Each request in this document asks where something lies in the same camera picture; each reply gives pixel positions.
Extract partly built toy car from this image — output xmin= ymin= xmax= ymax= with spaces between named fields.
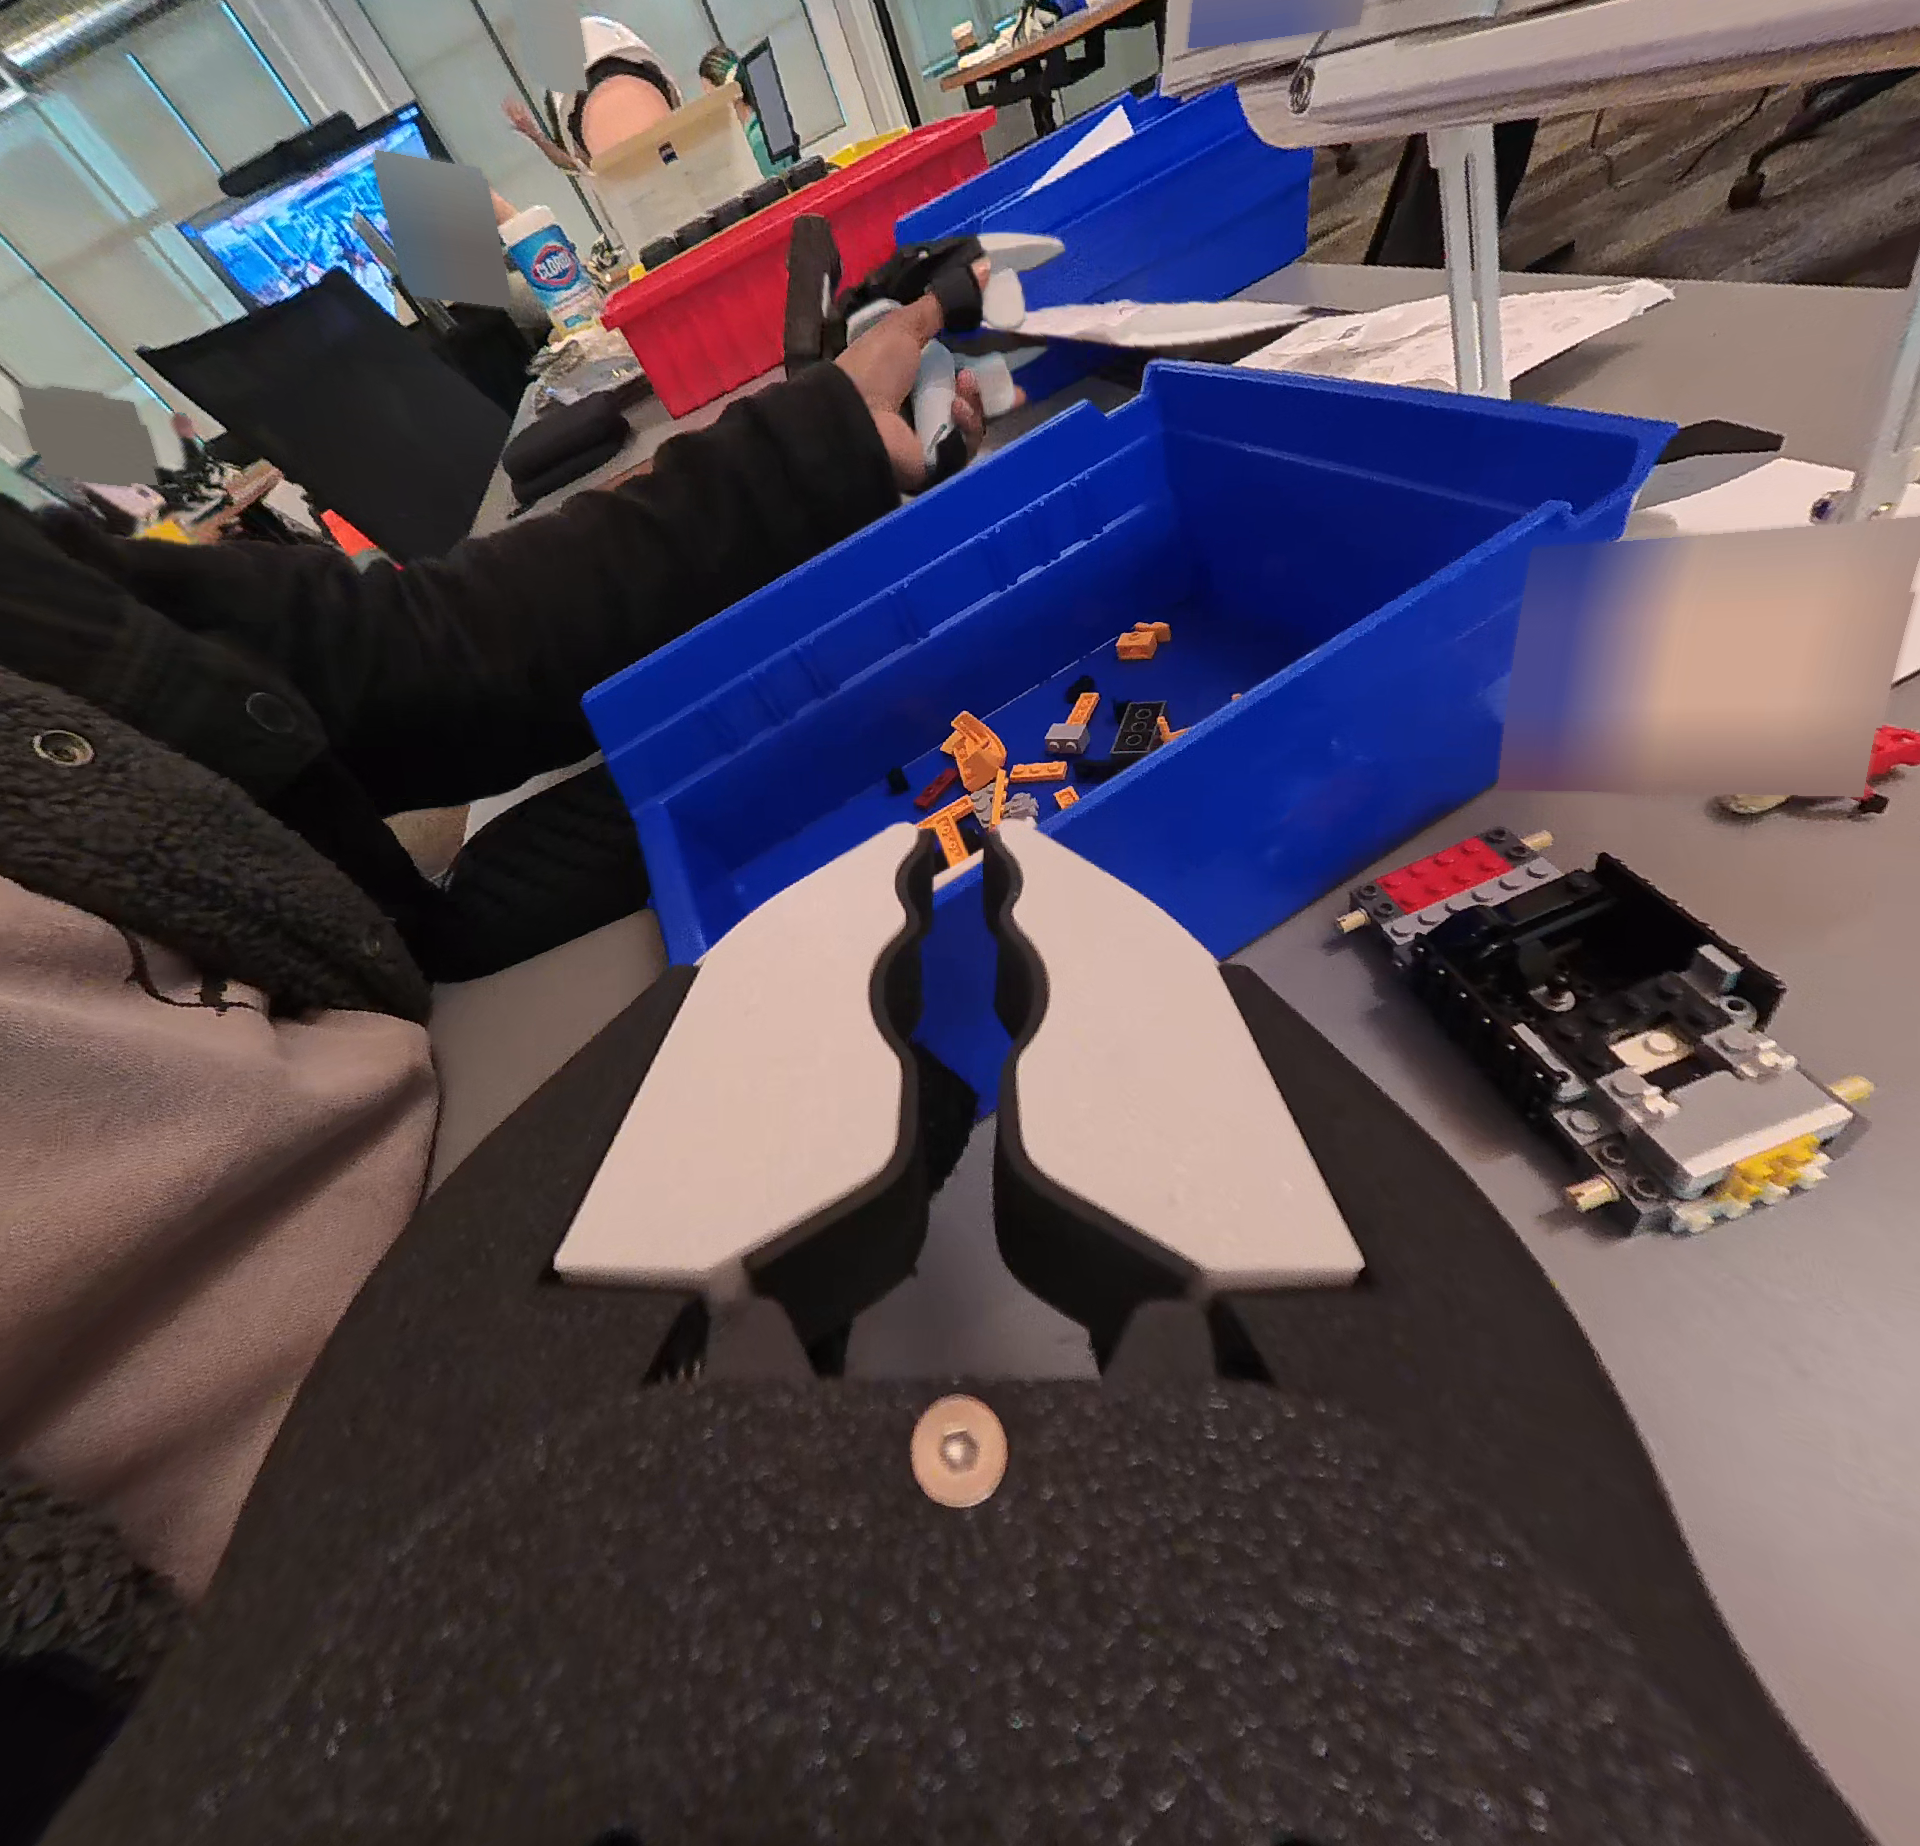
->
xmin=1340 ymin=826 xmax=1881 ymax=1237

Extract grey desk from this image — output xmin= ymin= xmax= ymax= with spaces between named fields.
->
xmin=426 ymin=263 xmax=1920 ymax=1846

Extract blue bin holding paper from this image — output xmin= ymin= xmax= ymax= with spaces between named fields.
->
xmin=894 ymin=84 xmax=1315 ymax=396

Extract clear bag of metal parts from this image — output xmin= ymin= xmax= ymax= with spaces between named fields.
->
xmin=534 ymin=336 xmax=633 ymax=409

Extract television screen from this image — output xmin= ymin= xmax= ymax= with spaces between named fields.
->
xmin=177 ymin=103 xmax=452 ymax=320

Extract white wipes canister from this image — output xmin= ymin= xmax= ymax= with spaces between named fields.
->
xmin=498 ymin=201 xmax=610 ymax=342

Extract black zip pouch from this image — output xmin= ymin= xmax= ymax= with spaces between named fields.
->
xmin=501 ymin=392 xmax=633 ymax=509

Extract blue plastic bin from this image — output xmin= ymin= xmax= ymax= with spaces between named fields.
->
xmin=582 ymin=361 xmax=1679 ymax=1116

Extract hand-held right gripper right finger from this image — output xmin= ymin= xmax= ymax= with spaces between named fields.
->
xmin=982 ymin=816 xmax=1371 ymax=1301

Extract pile of toy bricks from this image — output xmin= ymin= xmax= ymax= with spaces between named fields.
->
xmin=887 ymin=621 xmax=1206 ymax=868

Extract person's left hand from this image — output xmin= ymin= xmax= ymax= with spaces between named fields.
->
xmin=831 ymin=301 xmax=946 ymax=498

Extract person's black fleece jacket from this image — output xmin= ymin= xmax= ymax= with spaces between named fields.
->
xmin=0 ymin=495 xmax=661 ymax=1846

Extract person's left forearm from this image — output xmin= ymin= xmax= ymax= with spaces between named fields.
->
xmin=323 ymin=367 xmax=912 ymax=816

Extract red plastic bin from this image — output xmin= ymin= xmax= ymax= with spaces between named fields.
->
xmin=600 ymin=108 xmax=1002 ymax=422

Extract white printed sheet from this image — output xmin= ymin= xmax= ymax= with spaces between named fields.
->
xmin=1034 ymin=111 xmax=1135 ymax=199

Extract red and beige toy piece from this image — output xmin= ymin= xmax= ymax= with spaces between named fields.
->
xmin=1720 ymin=723 xmax=1920 ymax=816

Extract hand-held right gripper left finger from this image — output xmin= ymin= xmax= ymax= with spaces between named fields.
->
xmin=551 ymin=819 xmax=939 ymax=1303

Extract white instruction sheets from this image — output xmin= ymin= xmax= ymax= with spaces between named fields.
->
xmin=1237 ymin=277 xmax=1677 ymax=387

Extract row of black cases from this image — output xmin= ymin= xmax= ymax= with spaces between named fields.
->
xmin=637 ymin=152 xmax=837 ymax=268

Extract black wavy strip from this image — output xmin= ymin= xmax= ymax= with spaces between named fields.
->
xmin=1660 ymin=422 xmax=1790 ymax=509

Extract white cardboard box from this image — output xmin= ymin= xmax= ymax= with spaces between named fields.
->
xmin=589 ymin=84 xmax=761 ymax=252

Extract black flat panel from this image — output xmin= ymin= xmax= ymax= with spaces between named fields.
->
xmin=138 ymin=270 xmax=515 ymax=561

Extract background wooden table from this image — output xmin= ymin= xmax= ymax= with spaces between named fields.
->
xmin=942 ymin=0 xmax=1171 ymax=96

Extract person's pink shirt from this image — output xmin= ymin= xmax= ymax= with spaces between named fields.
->
xmin=0 ymin=880 xmax=446 ymax=1597

